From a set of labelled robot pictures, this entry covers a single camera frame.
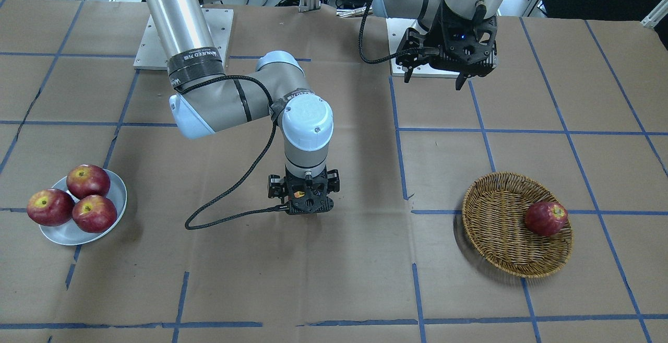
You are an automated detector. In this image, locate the red apple on plate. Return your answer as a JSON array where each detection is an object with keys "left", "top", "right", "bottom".
[
  {"left": 65, "top": 164, "right": 111, "bottom": 199},
  {"left": 72, "top": 195, "right": 117, "bottom": 233},
  {"left": 27, "top": 188, "right": 76, "bottom": 227}
]

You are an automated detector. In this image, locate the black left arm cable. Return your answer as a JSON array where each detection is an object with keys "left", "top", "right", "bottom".
[{"left": 357, "top": 0, "right": 423, "bottom": 65}]

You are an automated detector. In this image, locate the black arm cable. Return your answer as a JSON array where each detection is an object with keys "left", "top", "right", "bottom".
[
  {"left": 175, "top": 74, "right": 290, "bottom": 230},
  {"left": 357, "top": 0, "right": 423, "bottom": 65}
]

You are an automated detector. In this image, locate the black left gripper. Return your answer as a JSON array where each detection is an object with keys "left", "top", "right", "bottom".
[{"left": 396, "top": 4, "right": 498, "bottom": 91}]

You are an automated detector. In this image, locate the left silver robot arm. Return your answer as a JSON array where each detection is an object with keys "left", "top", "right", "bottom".
[{"left": 362, "top": 0, "right": 503, "bottom": 89}]

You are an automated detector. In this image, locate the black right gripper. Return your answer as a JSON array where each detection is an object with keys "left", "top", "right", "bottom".
[{"left": 268, "top": 169, "right": 340, "bottom": 215}]

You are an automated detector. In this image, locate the red apple on plate front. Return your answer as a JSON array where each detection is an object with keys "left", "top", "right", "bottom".
[{"left": 72, "top": 195, "right": 117, "bottom": 233}]

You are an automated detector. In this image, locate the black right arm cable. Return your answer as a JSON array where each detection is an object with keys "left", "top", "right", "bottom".
[{"left": 175, "top": 74, "right": 290, "bottom": 230}]

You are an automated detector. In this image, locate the light blue plate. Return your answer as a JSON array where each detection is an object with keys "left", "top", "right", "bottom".
[{"left": 38, "top": 169, "right": 127, "bottom": 245}]

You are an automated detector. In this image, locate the woven wicker basket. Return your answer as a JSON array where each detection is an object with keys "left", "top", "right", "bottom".
[{"left": 461, "top": 171, "right": 574, "bottom": 278}]

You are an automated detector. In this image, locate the dark red apple in basket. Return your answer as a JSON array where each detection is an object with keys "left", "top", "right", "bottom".
[{"left": 524, "top": 201, "right": 568, "bottom": 238}]

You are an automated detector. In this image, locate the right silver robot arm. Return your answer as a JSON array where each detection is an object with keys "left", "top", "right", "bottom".
[{"left": 146, "top": 0, "right": 340, "bottom": 215}]

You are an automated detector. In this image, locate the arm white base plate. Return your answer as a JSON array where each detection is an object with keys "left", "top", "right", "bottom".
[
  {"left": 385, "top": 14, "right": 476, "bottom": 78},
  {"left": 134, "top": 8, "right": 235, "bottom": 71}
]

